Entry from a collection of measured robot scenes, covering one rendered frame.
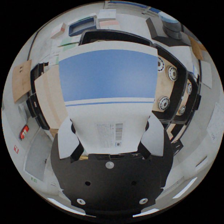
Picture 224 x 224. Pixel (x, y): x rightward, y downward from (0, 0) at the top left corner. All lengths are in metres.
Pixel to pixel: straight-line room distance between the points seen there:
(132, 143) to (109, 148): 0.05
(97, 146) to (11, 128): 2.56
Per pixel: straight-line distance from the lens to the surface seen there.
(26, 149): 2.83
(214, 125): 3.46
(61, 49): 0.61
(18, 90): 2.51
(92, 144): 0.15
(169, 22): 0.49
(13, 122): 2.60
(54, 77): 0.42
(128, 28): 0.67
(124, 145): 0.15
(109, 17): 0.64
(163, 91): 0.52
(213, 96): 3.45
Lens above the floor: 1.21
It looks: 58 degrees down
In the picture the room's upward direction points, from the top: 175 degrees clockwise
